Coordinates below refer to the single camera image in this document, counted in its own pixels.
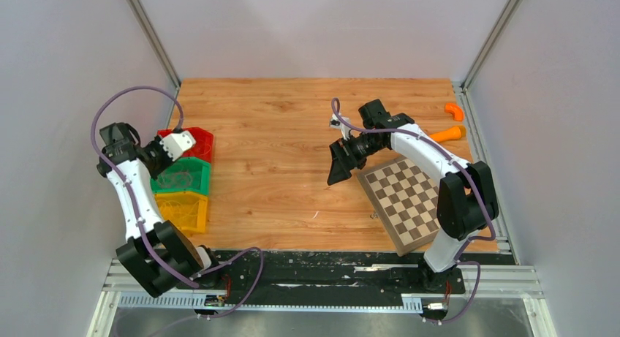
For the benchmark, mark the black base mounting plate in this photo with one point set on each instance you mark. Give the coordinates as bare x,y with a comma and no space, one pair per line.
325,278

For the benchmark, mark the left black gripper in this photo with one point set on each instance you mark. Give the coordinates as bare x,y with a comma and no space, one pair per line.
167,161

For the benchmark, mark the orange curved pipe piece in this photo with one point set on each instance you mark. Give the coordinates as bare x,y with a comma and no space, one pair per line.
454,111

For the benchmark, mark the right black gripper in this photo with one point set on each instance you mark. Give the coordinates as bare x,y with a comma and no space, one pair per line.
340,171

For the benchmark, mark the wooden chessboard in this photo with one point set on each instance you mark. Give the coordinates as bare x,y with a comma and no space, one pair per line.
405,200

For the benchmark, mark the green plastic bin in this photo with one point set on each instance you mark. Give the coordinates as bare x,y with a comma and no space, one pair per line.
188,174

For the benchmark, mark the red plastic bin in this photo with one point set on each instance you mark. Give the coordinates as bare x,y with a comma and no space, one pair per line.
205,142

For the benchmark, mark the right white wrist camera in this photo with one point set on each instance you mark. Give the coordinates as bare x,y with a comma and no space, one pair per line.
342,124

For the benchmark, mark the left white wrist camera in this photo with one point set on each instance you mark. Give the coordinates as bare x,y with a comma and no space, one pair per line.
176,144

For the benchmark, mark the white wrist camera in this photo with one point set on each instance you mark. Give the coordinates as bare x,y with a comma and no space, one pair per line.
176,144
342,124

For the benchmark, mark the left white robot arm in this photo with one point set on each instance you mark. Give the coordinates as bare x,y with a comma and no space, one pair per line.
156,254

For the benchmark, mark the yellow plastic bin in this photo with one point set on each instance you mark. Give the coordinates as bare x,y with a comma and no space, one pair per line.
188,211

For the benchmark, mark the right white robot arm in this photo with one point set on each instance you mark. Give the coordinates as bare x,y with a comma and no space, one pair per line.
467,201

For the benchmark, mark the orange plastic carrot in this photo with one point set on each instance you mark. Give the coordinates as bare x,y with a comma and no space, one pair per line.
453,133

